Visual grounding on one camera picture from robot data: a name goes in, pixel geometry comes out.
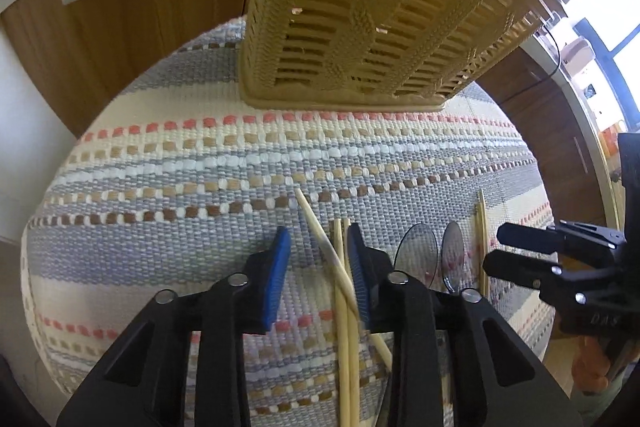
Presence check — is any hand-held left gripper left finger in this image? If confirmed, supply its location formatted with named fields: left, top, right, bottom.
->
left=56, top=226, right=292, bottom=427

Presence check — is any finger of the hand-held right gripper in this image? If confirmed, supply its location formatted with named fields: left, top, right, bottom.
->
left=482, top=249, right=564, bottom=291
left=497, top=222, right=572, bottom=254

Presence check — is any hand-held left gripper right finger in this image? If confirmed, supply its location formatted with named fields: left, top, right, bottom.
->
left=346, top=223, right=583, bottom=427

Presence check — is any bamboo chopstick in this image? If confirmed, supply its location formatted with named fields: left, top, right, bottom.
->
left=479, top=188, right=490, bottom=299
left=343, top=218, right=359, bottom=427
left=294, top=188, right=395, bottom=367
left=333, top=220, right=352, bottom=427

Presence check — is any beige woven plastic basket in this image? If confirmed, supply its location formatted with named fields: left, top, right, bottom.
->
left=238, top=0, right=547, bottom=112

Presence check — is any person's right hand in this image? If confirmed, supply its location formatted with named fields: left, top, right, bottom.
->
left=571, top=335, right=615, bottom=396

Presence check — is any wooden cabinet door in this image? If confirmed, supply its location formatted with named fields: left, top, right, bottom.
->
left=475, top=48, right=614, bottom=229

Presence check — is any striped woven mat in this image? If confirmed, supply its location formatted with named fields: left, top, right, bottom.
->
left=20, top=16, right=557, bottom=427

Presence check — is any white plastic container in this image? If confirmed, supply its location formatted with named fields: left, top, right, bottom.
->
left=562, top=37, right=597, bottom=78

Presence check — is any window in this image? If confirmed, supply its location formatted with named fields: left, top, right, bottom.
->
left=567, top=0, right=640, bottom=130

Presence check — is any silver door handle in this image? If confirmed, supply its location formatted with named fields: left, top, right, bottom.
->
left=573, top=136, right=591, bottom=174

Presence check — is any black cable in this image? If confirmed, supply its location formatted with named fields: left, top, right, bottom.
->
left=541, top=18, right=564, bottom=81

